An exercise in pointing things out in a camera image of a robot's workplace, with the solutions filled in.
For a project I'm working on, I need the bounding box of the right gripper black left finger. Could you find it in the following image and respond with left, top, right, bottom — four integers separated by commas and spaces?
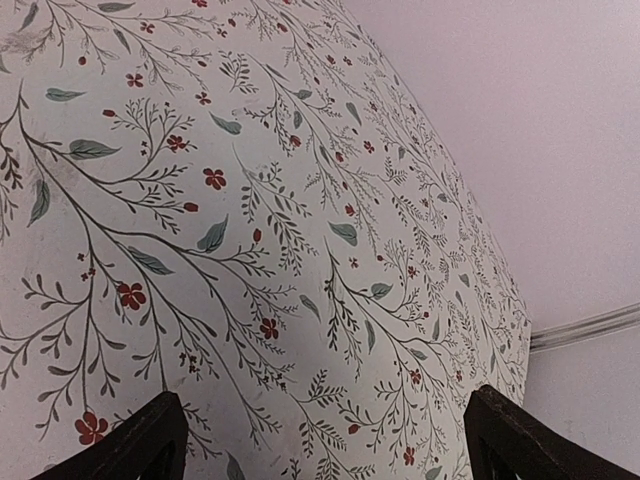
42, 392, 189, 480

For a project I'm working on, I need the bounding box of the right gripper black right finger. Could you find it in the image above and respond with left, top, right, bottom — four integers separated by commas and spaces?
464, 385, 639, 480

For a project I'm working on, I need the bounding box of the floral patterned table cloth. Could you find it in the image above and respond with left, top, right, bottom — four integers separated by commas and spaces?
1, 1, 530, 479

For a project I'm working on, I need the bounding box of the right aluminium corner post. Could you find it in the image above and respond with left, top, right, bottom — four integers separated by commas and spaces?
530, 303, 639, 353

